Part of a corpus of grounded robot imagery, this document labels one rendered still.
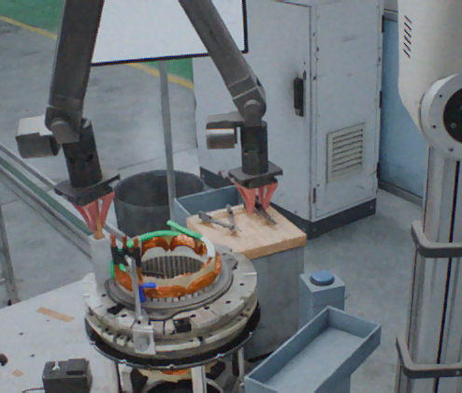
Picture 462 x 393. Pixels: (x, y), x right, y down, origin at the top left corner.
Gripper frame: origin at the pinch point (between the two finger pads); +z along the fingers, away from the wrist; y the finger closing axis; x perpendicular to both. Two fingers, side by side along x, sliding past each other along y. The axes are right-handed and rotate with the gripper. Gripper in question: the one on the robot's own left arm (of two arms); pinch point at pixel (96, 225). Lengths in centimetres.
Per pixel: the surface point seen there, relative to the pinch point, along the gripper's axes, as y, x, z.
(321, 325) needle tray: -20.4, 33.6, 18.6
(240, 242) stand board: -29.4, 4.2, 17.3
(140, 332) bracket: 6.4, 18.1, 11.0
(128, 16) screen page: -69, -81, -9
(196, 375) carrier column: -0.7, 21.6, 23.6
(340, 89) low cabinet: -206, -115, 68
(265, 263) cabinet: -31.7, 8.4, 21.9
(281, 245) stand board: -35.3, 9.9, 18.8
